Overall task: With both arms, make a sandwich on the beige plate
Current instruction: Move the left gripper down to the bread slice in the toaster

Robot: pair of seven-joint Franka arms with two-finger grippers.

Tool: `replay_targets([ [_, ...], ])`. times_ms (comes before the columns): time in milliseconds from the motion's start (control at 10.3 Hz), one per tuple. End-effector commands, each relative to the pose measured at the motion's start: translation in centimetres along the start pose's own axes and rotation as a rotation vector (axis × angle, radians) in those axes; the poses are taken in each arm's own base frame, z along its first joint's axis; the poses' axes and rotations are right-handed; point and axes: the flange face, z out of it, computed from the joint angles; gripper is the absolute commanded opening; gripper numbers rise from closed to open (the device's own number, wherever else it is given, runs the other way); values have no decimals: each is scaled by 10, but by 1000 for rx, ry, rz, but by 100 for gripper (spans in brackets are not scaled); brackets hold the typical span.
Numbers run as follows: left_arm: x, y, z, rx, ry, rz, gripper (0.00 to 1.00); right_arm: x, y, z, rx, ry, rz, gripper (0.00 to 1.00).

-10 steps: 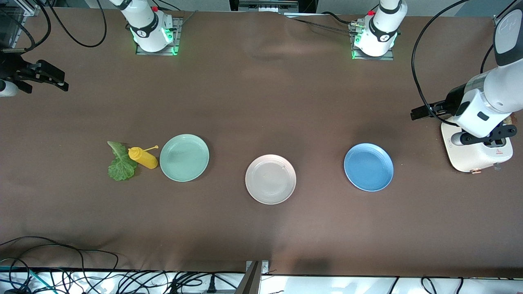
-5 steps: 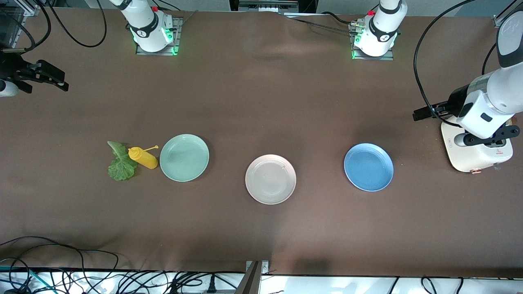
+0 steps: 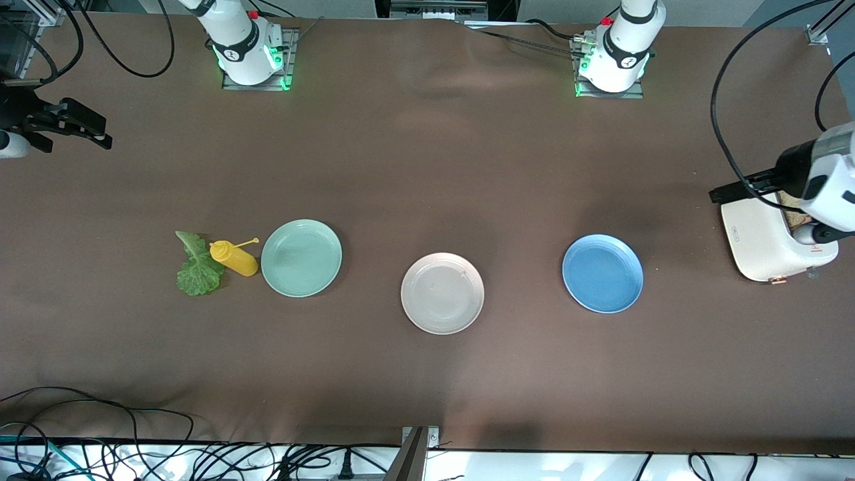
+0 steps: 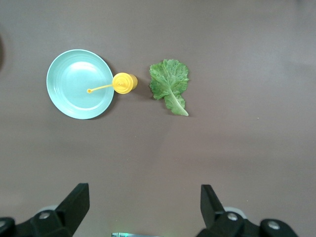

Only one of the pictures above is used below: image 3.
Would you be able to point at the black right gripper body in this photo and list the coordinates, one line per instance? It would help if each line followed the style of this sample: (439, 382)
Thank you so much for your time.
(20, 110)

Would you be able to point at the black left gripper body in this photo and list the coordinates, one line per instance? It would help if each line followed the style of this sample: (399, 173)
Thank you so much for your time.
(792, 166)

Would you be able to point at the light brown bread slice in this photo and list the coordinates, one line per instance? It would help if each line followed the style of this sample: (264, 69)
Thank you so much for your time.
(795, 210)

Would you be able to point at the green lettuce leaf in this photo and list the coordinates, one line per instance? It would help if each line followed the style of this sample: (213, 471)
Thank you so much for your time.
(199, 274)

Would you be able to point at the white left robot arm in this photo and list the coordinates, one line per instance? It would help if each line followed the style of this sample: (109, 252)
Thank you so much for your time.
(831, 194)

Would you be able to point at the blue plate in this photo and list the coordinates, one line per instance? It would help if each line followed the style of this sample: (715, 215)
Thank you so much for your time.
(601, 277)

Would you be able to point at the mint green plate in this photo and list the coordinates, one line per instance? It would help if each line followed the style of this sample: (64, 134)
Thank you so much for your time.
(300, 257)

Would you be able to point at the beige plate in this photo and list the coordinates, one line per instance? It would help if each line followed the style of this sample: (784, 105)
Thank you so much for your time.
(441, 294)

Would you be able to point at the white toaster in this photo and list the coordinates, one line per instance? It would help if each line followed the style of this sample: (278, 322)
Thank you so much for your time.
(755, 240)

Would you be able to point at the yellow mustard squeeze bottle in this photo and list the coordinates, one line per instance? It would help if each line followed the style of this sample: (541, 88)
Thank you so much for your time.
(235, 259)

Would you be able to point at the black control box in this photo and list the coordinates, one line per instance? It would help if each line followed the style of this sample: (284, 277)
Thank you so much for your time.
(501, 8)

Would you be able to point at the brown table cloth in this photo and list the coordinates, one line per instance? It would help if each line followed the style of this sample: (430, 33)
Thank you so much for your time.
(427, 167)

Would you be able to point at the black power plug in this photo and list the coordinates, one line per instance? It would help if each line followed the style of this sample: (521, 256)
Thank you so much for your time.
(345, 467)

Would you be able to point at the aluminium frame rail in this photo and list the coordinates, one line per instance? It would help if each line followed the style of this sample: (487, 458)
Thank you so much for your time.
(816, 35)
(50, 17)

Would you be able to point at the silver metal bracket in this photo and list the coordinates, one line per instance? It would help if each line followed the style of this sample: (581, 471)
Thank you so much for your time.
(433, 437)

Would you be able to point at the dark aluminium post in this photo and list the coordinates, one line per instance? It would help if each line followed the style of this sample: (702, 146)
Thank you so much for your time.
(407, 461)

